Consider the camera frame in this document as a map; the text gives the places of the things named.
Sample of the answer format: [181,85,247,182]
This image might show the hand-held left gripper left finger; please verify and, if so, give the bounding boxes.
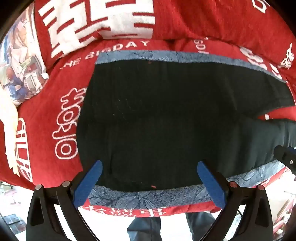
[25,159,103,241]

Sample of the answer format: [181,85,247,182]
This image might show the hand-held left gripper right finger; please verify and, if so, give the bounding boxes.
[196,160,275,241]

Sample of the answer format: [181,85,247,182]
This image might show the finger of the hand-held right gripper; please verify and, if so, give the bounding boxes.
[274,145,296,177]

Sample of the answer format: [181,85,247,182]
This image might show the black pants with blue trim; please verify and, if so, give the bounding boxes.
[76,50,296,210]

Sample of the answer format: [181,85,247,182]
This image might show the red printed blanket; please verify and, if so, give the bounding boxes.
[0,38,296,218]

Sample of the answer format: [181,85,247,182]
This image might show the person's blue jeans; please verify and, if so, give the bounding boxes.
[126,211,223,241]

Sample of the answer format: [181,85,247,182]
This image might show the white cloth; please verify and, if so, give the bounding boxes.
[0,89,21,177]

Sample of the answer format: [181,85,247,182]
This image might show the pillow with picture print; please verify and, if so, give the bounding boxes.
[0,4,49,107]

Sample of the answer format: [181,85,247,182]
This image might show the red quilt with white print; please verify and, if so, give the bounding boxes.
[32,0,296,77]

